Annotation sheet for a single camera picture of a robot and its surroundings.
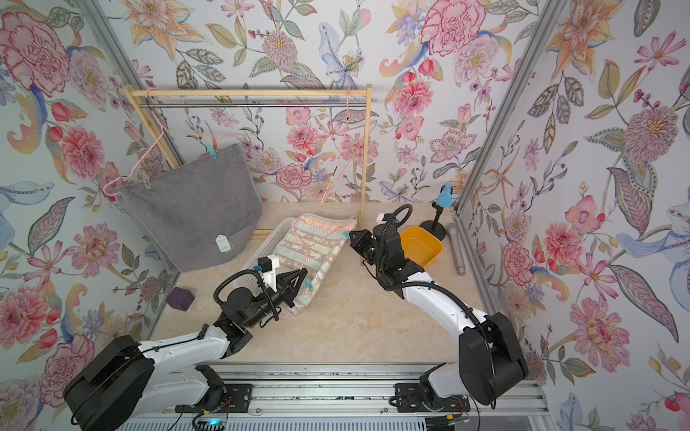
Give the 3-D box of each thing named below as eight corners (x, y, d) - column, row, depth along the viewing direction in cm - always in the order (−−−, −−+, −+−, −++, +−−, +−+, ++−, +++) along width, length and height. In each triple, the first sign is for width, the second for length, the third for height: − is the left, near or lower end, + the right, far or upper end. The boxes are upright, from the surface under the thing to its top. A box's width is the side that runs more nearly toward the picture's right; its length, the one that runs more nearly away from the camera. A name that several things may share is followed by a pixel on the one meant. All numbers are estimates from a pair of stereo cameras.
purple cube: (172, 308, 93) (163, 300, 89) (182, 294, 97) (173, 285, 92) (188, 312, 93) (180, 304, 88) (198, 297, 96) (190, 289, 91)
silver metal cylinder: (457, 275, 102) (460, 271, 99) (446, 227, 117) (448, 222, 115) (466, 276, 102) (469, 272, 99) (453, 227, 117) (455, 223, 115)
